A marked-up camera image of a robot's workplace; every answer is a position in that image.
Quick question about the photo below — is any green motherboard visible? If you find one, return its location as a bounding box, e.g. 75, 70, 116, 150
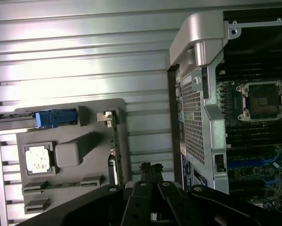
215, 68, 282, 208

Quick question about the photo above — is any CPU socket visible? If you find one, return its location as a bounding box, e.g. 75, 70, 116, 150
235, 81, 282, 121

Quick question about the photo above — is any hard disk in blue carrier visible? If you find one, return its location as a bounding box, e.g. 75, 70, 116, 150
0, 108, 77, 132

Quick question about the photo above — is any open black PC case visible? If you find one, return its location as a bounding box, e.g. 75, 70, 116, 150
166, 10, 282, 208

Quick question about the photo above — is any silver CPU chip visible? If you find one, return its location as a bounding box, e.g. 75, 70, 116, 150
24, 146, 53, 172

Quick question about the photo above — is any blue expansion slot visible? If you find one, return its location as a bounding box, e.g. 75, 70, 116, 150
226, 160, 262, 169

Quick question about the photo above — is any grey plastic parts rack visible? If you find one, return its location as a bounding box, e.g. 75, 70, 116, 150
13, 98, 133, 221

